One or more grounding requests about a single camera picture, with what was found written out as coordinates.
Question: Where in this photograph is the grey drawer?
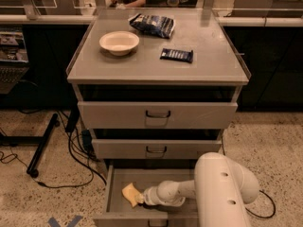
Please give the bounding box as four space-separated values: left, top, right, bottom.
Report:
78 101 238 130
92 139 221 159
93 165 199 227

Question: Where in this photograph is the yellow sponge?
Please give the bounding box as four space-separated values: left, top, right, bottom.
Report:
122 183 140 208

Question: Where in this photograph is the black floor cable right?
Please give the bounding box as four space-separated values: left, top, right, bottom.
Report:
221 136 276 219

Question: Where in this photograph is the black table leg base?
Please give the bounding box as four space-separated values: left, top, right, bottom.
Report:
0 113 60 178

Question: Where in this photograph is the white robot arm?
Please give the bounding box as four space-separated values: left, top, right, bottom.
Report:
134 152 259 227

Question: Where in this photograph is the blue chip bag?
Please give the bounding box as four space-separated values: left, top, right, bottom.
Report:
129 13 175 39

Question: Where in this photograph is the grey middle drawer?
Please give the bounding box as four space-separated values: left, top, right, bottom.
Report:
92 139 221 159

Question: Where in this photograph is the black floor cables left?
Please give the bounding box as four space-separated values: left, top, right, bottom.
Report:
0 110 108 189

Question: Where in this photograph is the clear water bottle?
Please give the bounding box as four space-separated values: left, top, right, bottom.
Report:
116 0 125 9

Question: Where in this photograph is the grey top drawer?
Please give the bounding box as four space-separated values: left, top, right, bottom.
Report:
78 101 238 130

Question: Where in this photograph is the black power adapter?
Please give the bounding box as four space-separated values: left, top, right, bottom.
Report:
81 130 93 152

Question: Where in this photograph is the dark blue snack bar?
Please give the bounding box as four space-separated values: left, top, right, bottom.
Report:
160 48 193 63

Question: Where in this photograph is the white bowl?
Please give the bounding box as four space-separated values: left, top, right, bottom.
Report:
99 31 139 56

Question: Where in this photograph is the grey bottom drawer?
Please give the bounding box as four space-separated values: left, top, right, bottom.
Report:
93 165 199 227

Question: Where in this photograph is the grey drawer cabinet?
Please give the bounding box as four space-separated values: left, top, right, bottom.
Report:
65 8 252 227

